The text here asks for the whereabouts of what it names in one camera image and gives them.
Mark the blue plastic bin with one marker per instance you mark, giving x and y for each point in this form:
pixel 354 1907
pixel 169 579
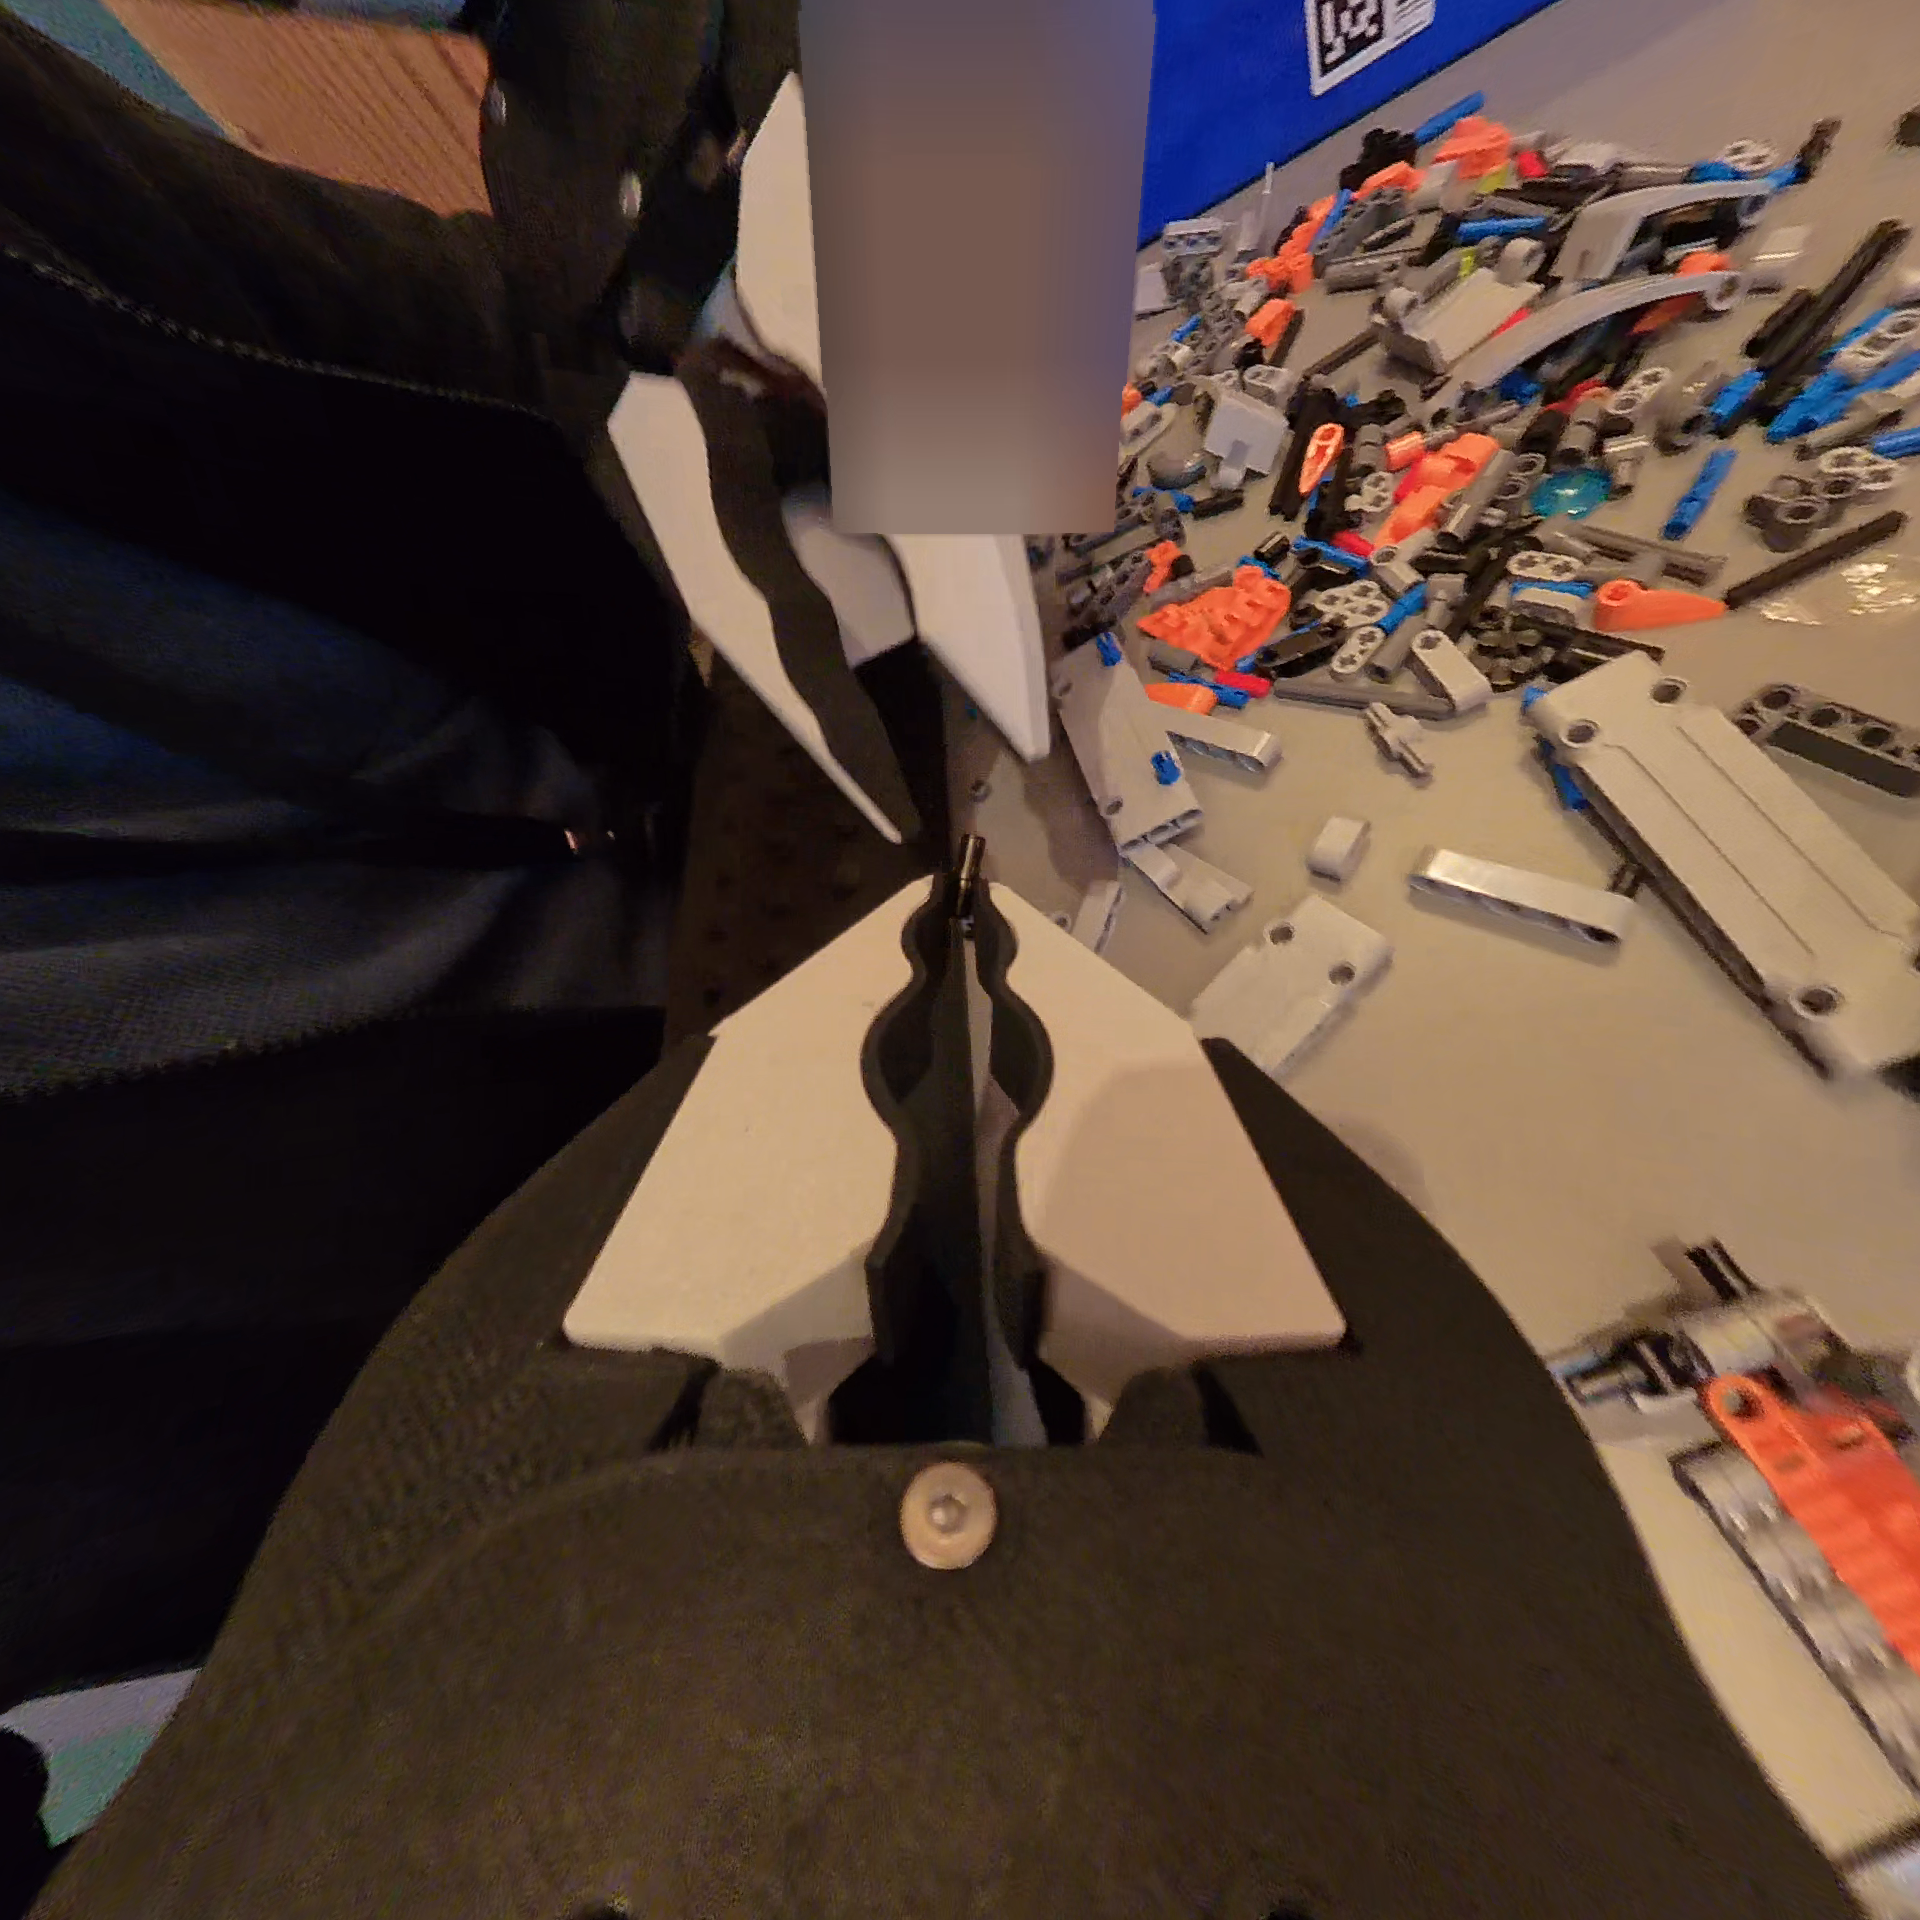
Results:
pixel 1233 94

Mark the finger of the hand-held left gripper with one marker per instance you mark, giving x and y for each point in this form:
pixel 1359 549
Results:
pixel 737 586
pixel 979 645

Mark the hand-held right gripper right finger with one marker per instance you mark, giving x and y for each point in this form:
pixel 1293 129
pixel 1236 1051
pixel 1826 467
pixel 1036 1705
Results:
pixel 1185 1201

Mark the pile of small building pieces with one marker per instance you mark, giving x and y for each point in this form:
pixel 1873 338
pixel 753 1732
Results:
pixel 1217 614

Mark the black perforated mat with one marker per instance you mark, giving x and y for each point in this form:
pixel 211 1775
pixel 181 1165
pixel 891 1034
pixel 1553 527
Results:
pixel 766 870

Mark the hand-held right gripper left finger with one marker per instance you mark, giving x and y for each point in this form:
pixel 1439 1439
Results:
pixel 737 1201

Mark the orange and grey wing assembly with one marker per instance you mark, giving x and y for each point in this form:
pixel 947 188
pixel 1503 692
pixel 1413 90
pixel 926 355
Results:
pixel 1801 1470

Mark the wide light grey panel piece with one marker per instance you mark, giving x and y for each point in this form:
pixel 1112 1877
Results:
pixel 1740 870

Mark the dark grey studded beam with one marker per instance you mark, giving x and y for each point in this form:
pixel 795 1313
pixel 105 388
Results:
pixel 1829 735

